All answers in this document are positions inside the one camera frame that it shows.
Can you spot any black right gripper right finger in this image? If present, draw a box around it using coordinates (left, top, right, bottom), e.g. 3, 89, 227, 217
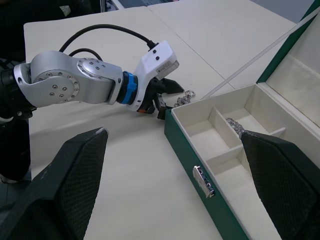
239, 131, 320, 240

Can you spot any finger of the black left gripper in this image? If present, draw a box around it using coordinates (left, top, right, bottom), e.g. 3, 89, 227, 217
156, 94, 173, 121
161, 78, 186, 95

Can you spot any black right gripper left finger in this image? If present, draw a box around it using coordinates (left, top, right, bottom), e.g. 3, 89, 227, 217
0, 127, 109, 240

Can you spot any silver chain with ring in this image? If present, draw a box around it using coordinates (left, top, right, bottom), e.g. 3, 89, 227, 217
173, 89, 198, 109

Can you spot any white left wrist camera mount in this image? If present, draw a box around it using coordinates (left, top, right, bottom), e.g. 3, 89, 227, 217
126, 39, 181, 113

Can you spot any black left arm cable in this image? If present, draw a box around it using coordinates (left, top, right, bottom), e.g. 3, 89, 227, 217
59, 23, 161, 62

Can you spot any green jewelry box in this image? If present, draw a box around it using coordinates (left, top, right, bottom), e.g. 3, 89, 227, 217
163, 0, 320, 240

